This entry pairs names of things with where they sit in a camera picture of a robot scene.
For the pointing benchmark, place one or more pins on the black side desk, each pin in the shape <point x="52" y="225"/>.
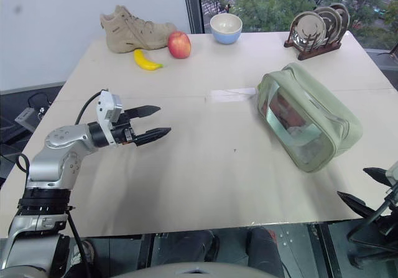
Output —
<point x="384" y="69"/>

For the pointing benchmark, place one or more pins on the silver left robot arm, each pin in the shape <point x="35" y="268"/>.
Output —
<point x="46" y="166"/>

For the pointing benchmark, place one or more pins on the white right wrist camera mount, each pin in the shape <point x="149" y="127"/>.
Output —
<point x="392" y="181"/>

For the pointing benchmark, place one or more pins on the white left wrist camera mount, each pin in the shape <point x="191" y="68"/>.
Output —
<point x="107" y="105"/>

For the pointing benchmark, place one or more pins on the yellow banana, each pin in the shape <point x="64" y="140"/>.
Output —
<point x="144" y="63"/>

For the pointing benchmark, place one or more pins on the light green toiletry bag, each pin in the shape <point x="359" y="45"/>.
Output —
<point x="308" y="116"/>

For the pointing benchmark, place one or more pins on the dark window frame pillar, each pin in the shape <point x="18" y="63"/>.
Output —
<point x="192" y="6"/>

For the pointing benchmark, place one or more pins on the tan suede boot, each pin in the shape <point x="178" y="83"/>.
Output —
<point x="130" y="32"/>

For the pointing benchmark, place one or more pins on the red apple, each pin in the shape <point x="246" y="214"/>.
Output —
<point x="179" y="44"/>

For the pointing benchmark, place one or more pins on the blue and cream bowl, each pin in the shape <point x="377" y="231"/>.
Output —
<point x="226" y="29"/>

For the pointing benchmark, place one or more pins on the grey robot torso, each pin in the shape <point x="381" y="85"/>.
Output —
<point x="186" y="270"/>

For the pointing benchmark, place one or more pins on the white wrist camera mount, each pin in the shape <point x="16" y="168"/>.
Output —
<point x="107" y="105"/>
<point x="392" y="181"/>

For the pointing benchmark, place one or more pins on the dark wooden plate rack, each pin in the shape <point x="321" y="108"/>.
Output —
<point x="314" y="50"/>

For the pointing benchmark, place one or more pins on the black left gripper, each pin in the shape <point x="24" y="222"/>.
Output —
<point x="122" y="133"/>

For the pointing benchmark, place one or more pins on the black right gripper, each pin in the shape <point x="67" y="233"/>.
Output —
<point x="381" y="217"/>

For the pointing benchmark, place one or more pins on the small grey box device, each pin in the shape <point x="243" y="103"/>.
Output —
<point x="25" y="117"/>

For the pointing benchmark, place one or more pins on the shiny metal plate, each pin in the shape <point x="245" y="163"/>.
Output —
<point x="344" y="16"/>
<point x="332" y="21"/>
<point x="308" y="30"/>

